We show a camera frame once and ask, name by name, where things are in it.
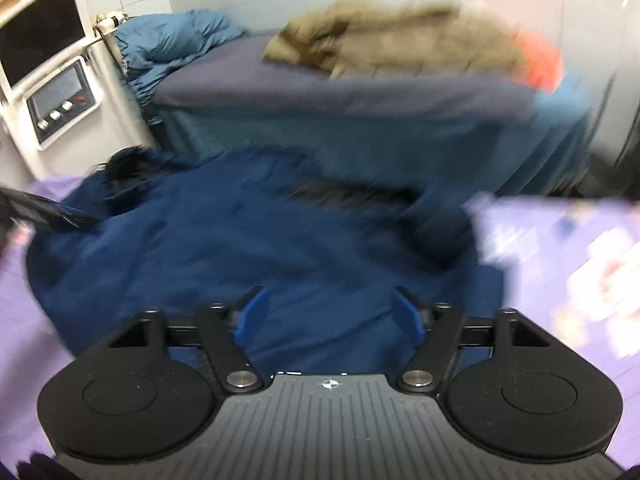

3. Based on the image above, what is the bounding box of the navy blue padded jacket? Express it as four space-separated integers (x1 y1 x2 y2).
25 146 506 376

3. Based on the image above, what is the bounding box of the light blue pillow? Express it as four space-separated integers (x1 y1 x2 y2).
114 9 249 113

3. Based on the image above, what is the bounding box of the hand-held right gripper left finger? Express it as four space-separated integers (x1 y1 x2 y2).
109 286 265 393

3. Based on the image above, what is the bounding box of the khaki coat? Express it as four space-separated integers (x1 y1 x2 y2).
262 0 531 82

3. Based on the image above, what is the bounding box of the white machine with screens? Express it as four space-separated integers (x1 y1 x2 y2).
0 0 153 181

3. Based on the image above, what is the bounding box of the purple printed bed sheet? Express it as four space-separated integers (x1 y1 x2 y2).
0 175 640 466

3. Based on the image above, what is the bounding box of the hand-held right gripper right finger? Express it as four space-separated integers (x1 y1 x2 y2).
392 286 551 393

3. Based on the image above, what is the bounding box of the metal bed rail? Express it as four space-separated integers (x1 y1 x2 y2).
92 10 132 78

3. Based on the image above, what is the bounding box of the bed with blue skirt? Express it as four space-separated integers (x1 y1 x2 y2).
131 67 597 197

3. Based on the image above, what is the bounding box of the orange cloth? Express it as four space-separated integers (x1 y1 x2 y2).
511 26 567 95

